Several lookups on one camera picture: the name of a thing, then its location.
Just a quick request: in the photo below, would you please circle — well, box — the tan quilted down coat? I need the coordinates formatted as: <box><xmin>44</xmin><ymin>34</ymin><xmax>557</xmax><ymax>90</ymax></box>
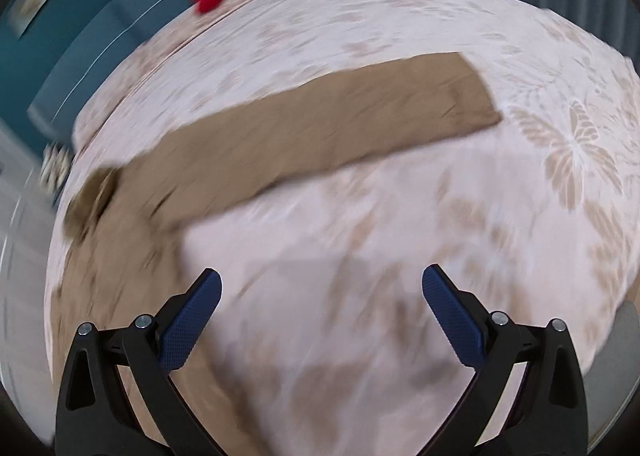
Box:
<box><xmin>52</xmin><ymin>53</ymin><xmax>501</xmax><ymax>444</ymax></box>

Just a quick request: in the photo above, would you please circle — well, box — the folded cream clothes pile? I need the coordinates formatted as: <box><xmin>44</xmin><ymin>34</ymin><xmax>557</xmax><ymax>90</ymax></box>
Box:
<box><xmin>39</xmin><ymin>143</ymin><xmax>74</xmax><ymax>196</ymax></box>

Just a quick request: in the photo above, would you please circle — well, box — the cream fluffy sleeve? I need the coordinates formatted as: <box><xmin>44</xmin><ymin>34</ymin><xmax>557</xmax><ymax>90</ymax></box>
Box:
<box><xmin>585</xmin><ymin>301</ymin><xmax>639</xmax><ymax>454</ymax></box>

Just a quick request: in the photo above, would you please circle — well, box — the teal upholstered headboard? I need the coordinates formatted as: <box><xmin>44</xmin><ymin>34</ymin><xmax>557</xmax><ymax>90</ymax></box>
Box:
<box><xmin>1</xmin><ymin>0</ymin><xmax>189</xmax><ymax>155</ymax></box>

